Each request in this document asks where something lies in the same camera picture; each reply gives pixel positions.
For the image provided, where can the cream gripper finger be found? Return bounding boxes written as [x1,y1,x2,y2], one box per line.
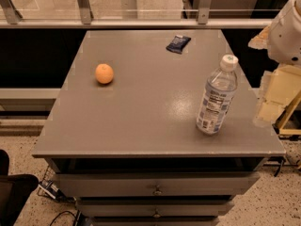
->
[253,64,301,127]
[248,25,270,50]

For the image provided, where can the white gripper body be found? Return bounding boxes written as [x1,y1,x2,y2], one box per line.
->
[267,0,301,65]

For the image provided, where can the clear plastic water bottle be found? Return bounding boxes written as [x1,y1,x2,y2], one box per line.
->
[196,55,238,135]

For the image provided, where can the dark blue rxbar wrapper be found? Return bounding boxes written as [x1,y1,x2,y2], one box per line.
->
[166,35,191,54]

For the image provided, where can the top drawer with knob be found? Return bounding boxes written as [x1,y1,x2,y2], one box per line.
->
[53,172,260,198]

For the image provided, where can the drawer with knob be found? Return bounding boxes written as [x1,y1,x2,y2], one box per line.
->
[53,172,260,198]
[76,200,234,218]

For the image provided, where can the orange fruit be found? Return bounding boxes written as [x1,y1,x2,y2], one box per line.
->
[95,64,114,84]

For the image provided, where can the middle drawer with knob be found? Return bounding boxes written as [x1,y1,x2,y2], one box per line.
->
[76,200,234,218]

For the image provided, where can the power strip on floor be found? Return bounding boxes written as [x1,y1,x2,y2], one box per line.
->
[39,180,61,200]

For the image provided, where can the black office chair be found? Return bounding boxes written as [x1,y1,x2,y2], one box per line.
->
[0,150,39,226]

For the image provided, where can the yellow wooden frame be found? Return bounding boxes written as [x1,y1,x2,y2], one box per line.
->
[277,91,301,137]

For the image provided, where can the black floor cable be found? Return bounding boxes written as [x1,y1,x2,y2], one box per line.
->
[48,209,83,226]

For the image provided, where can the metal window rail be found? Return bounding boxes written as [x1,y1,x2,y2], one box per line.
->
[0,0,277,29]

